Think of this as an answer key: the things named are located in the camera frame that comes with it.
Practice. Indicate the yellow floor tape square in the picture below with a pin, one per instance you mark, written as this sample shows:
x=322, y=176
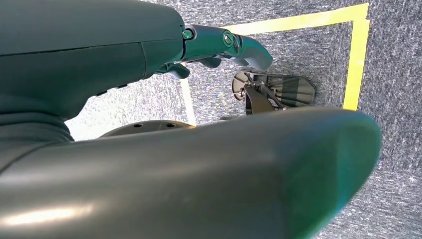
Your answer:
x=356, y=66

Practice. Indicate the black robot foot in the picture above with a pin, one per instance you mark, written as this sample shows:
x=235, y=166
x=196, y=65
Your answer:
x=293, y=92

